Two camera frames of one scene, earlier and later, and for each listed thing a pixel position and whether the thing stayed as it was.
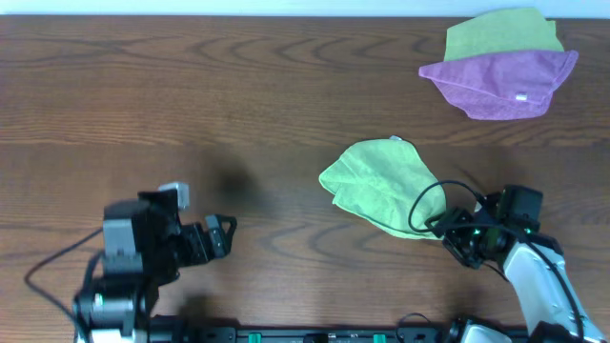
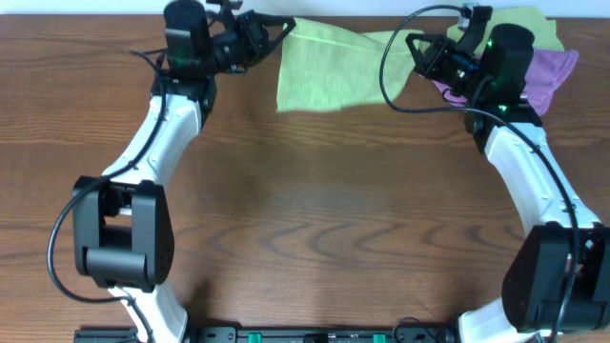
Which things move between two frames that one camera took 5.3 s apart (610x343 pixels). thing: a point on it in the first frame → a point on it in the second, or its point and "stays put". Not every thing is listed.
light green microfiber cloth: (388, 181) → (322, 67)
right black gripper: (451, 232) → (430, 63)
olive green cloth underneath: (521, 30) stays put
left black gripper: (210, 238) → (251, 39)
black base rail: (339, 334) stays put
